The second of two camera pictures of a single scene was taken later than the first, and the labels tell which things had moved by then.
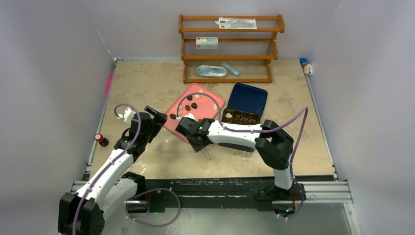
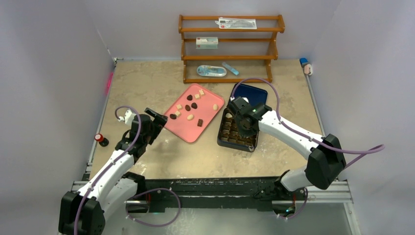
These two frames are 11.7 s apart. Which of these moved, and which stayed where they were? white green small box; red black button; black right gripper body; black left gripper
Moved: black right gripper body
Stayed: black left gripper; red black button; white green small box
